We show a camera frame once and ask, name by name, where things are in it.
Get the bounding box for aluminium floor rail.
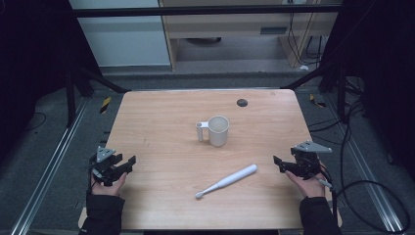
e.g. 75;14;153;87
9;96;92;235
324;92;407;233

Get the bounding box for person's left hand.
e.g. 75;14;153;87
90;170;128;197

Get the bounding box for white cabinet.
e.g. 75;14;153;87
69;0;172;69

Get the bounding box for white electric toothbrush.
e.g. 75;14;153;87
194;164;259;201

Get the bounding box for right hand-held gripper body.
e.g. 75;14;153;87
289;140;334;181

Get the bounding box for yellow black floor tape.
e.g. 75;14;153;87
308;93;328;109
99;95;113;115

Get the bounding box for black horizontal frame bar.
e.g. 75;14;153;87
69;3;345;19

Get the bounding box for person's right hand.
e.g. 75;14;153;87
284;162;328;200

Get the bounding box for light wooden desk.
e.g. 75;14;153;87
158;0;343;71

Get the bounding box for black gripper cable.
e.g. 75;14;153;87
311;97;411;235

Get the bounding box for white cup with handle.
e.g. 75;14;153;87
195;115;231;148

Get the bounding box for black metal stand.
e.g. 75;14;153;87
281;64;348;120
64;65;132;129

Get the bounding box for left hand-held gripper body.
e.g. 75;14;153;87
88;146;124;187

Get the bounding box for black hanging cables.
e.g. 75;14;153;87
286;0;329;67

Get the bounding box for black floor cable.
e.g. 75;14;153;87
24;111;48;133

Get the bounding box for grey cable plug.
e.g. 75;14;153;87
316;177;335;191

